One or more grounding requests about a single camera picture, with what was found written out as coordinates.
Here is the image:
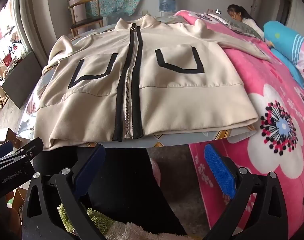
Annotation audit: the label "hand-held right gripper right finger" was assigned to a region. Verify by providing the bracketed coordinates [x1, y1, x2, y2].
[204, 144, 290, 240]

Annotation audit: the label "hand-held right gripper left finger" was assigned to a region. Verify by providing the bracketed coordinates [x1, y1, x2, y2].
[22, 144, 107, 240]

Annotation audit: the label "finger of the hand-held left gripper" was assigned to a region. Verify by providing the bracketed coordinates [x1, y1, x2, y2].
[0, 141, 13, 157]
[0, 137, 44, 171]

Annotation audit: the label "cream zip jacket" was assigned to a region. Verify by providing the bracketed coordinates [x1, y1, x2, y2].
[33, 14, 272, 150]

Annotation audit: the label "small brown wooden box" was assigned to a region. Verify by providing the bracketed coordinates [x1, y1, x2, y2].
[0, 127, 24, 148]

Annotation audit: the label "table with fruit-print cover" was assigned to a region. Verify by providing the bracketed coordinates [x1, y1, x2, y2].
[17, 16, 257, 153]

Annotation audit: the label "person's black trouser legs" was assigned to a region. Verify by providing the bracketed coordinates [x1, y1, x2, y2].
[33, 142, 187, 235]

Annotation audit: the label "pink slipper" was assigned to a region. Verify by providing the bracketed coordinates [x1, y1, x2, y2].
[149, 157, 160, 185]

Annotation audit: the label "dark grey board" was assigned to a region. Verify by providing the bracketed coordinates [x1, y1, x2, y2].
[1, 51, 42, 103]

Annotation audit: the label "fluffy cream green garment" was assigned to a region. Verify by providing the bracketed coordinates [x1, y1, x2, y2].
[57, 202, 192, 240]

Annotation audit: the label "pink floral blanket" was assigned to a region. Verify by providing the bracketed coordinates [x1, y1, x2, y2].
[174, 10, 304, 238]

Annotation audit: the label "small white shopping bag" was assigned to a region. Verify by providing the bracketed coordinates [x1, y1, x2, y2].
[12, 42, 26, 57]

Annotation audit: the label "grey curtain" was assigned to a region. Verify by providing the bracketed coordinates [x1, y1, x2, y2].
[16, 0, 42, 53]

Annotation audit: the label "wooden chair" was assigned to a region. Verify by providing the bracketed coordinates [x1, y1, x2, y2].
[68, 0, 104, 37]

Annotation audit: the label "grey lace-trimmed pillow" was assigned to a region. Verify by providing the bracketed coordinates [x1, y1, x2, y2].
[202, 12, 263, 40]

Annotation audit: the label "white cylindrical box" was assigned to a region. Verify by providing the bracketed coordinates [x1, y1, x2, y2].
[69, 0, 86, 23]

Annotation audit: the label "blue cartoon pillow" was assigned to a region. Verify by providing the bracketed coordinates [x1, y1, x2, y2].
[263, 21, 304, 90]

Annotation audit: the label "empty clear water jug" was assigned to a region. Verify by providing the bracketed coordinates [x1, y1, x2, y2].
[107, 11, 129, 25]

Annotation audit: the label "dark door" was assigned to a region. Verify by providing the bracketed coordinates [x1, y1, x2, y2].
[274, 0, 296, 27]

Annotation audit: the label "blue water jug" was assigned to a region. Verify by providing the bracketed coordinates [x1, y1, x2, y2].
[158, 0, 178, 12]

